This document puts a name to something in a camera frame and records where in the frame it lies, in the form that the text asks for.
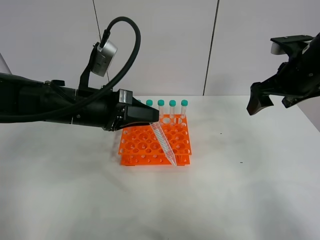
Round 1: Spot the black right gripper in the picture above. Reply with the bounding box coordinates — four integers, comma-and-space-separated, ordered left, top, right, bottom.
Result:
246, 34, 320, 116

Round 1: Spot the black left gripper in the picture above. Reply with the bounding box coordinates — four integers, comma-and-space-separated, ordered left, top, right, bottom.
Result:
71, 89, 160, 131

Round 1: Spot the teal-capped test tube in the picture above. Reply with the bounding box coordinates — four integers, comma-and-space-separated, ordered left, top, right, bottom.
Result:
150, 122, 177, 167

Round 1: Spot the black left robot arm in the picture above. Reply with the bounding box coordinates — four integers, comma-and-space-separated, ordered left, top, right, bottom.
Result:
0, 73, 159, 132

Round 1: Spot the orange test tube rack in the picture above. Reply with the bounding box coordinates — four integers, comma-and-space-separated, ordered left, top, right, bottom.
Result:
118, 114, 192, 166

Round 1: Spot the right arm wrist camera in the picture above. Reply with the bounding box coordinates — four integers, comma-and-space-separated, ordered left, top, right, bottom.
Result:
270, 42, 286, 55

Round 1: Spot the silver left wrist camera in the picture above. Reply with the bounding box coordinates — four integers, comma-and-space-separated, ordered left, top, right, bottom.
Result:
78, 40, 118, 90

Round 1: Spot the black camera cable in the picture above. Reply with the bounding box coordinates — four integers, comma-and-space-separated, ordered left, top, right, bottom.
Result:
0, 16, 142, 121

